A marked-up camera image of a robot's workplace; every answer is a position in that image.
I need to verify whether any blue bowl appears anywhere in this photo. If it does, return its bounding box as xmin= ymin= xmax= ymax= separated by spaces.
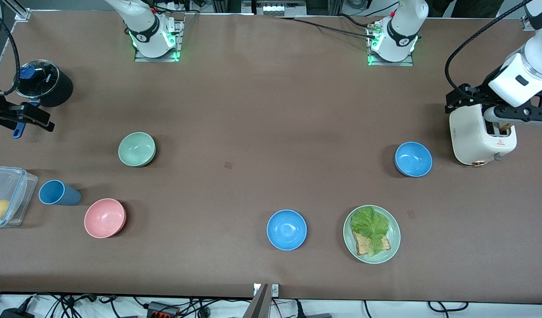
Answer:
xmin=394 ymin=141 xmax=433 ymax=178
xmin=266 ymin=209 xmax=307 ymax=251

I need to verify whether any light green bowl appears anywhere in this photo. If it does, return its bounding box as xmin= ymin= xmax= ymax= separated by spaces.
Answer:
xmin=118 ymin=132 xmax=157 ymax=167

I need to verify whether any pink bowl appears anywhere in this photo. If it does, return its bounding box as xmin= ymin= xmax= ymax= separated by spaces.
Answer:
xmin=84 ymin=198 xmax=127 ymax=239

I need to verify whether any glass lid with blue knob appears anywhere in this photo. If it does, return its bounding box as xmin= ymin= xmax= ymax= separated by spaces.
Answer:
xmin=13 ymin=60 xmax=61 ymax=99

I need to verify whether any black pot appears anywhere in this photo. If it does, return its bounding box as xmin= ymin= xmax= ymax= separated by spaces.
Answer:
xmin=28 ymin=66 xmax=74 ymax=108

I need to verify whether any white toaster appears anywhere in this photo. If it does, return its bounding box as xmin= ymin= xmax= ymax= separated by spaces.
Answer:
xmin=449 ymin=103 xmax=518 ymax=167

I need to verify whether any clear plastic lidded container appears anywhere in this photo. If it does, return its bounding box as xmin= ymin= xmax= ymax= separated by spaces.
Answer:
xmin=0 ymin=166 xmax=38 ymax=229

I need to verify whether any blue cup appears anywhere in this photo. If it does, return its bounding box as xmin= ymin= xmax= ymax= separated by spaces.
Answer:
xmin=38 ymin=179 xmax=82 ymax=207

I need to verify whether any green lettuce leaf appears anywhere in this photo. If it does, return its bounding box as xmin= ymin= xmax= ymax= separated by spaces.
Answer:
xmin=350 ymin=206 xmax=390 ymax=258

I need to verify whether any light green plate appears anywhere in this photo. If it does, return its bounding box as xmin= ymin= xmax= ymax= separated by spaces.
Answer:
xmin=343 ymin=205 xmax=402 ymax=265

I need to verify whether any brown toast slice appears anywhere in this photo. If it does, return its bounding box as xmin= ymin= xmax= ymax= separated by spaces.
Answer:
xmin=353 ymin=232 xmax=391 ymax=256

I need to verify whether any black power adapter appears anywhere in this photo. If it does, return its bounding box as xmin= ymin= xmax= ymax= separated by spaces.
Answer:
xmin=0 ymin=308 xmax=35 ymax=318

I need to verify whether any black power strip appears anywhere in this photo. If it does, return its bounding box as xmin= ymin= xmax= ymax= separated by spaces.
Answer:
xmin=147 ymin=301 xmax=180 ymax=318

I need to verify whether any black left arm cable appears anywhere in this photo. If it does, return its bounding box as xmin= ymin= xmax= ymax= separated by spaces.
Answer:
xmin=445 ymin=0 xmax=531 ymax=94

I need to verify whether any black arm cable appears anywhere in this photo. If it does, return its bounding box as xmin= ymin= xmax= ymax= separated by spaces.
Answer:
xmin=0 ymin=0 xmax=22 ymax=96
xmin=445 ymin=0 xmax=531 ymax=94

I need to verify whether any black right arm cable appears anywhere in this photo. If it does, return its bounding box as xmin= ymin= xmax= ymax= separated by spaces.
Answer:
xmin=0 ymin=0 xmax=22 ymax=96

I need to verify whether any black looped floor cable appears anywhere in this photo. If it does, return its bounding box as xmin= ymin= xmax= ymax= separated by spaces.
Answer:
xmin=427 ymin=301 xmax=469 ymax=313

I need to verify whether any white table bracket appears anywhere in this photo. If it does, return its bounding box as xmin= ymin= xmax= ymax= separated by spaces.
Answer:
xmin=253 ymin=284 xmax=280 ymax=297

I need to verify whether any grey camera pole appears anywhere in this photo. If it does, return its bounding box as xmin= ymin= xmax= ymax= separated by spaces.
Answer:
xmin=243 ymin=284 xmax=269 ymax=318

